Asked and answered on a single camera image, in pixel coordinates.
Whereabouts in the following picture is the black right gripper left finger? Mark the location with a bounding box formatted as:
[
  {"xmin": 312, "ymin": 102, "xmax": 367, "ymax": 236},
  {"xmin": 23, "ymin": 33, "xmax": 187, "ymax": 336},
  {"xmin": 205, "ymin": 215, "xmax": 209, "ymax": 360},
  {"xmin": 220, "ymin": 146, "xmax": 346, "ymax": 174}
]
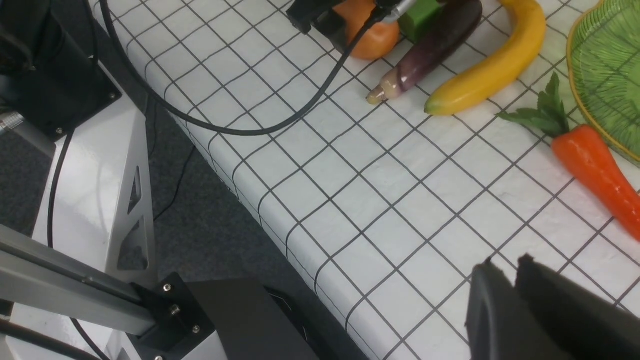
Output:
[{"xmin": 465, "ymin": 259, "xmax": 570, "ymax": 360}]

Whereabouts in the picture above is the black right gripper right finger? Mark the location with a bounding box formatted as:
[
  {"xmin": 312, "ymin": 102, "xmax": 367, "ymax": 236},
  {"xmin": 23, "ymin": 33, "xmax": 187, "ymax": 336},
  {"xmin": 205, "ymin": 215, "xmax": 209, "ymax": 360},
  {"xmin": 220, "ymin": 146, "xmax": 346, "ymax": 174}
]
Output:
[{"xmin": 515, "ymin": 254, "xmax": 640, "ymax": 360}]

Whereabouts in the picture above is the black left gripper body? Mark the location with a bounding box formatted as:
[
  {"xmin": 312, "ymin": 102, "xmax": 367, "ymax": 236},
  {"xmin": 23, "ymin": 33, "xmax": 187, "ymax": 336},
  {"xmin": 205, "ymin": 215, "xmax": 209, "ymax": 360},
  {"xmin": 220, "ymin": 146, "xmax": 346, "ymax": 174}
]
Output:
[{"xmin": 286, "ymin": 0, "xmax": 416, "ymax": 53}]

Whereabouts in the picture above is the orange plastic tomato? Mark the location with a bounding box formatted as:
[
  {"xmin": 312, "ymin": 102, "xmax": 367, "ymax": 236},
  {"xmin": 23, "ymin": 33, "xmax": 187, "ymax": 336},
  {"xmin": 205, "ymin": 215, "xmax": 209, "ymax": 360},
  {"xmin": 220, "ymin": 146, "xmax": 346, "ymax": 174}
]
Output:
[{"xmin": 333, "ymin": 0, "xmax": 400, "ymax": 61}]

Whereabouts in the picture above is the purple plastic eggplant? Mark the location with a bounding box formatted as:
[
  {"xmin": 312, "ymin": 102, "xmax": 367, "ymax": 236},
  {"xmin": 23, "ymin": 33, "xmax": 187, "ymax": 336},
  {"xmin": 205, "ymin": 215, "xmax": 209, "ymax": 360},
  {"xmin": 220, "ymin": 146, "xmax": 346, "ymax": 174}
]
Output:
[{"xmin": 366, "ymin": 0, "xmax": 483, "ymax": 105}]

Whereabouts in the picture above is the yellow plastic banana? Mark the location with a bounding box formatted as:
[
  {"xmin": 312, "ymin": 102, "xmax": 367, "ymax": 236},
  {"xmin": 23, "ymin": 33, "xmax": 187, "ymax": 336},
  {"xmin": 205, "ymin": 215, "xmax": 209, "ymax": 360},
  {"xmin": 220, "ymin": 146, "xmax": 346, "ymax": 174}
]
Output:
[{"xmin": 423, "ymin": 0, "xmax": 547, "ymax": 117}]

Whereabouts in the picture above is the orange plastic carrot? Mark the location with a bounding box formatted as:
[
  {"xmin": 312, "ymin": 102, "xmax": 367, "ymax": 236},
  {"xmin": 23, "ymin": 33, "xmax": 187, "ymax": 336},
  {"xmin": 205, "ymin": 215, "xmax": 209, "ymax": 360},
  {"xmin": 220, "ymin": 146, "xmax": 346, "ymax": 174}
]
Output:
[{"xmin": 496, "ymin": 72, "xmax": 640, "ymax": 240}]

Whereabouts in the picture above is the green foam cube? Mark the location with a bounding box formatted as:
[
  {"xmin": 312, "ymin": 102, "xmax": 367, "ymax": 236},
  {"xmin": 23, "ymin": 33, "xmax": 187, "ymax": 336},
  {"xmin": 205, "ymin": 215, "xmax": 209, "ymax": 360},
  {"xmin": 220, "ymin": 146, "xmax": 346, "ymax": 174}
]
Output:
[{"xmin": 398, "ymin": 0, "xmax": 442, "ymax": 44}]

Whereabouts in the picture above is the white checkered tablecloth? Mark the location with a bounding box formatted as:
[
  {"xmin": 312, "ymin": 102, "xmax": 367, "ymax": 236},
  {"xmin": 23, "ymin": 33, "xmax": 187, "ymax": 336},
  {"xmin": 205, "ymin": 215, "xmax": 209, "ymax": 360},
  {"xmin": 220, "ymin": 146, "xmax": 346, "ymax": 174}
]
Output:
[{"xmin": 107, "ymin": 0, "xmax": 639, "ymax": 360}]

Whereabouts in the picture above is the white metal robot stand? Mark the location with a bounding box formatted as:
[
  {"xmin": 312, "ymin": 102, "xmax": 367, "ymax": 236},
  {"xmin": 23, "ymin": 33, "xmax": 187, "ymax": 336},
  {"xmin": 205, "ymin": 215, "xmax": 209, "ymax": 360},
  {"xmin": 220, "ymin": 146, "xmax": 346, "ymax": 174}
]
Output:
[{"xmin": 0, "ymin": 65, "xmax": 231, "ymax": 360}]

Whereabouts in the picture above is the green glass leaf plate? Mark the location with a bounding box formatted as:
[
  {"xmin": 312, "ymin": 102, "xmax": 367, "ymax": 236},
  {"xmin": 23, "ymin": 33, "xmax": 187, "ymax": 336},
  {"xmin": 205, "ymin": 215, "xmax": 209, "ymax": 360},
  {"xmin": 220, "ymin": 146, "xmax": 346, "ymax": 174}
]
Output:
[{"xmin": 566, "ymin": 0, "xmax": 640, "ymax": 166}]

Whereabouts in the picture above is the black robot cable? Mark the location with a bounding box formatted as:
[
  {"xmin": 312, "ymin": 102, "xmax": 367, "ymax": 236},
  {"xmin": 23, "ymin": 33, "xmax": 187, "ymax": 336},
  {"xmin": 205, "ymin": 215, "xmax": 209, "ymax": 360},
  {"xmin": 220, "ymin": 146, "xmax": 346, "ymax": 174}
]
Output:
[{"xmin": 98, "ymin": 0, "xmax": 396, "ymax": 137}]

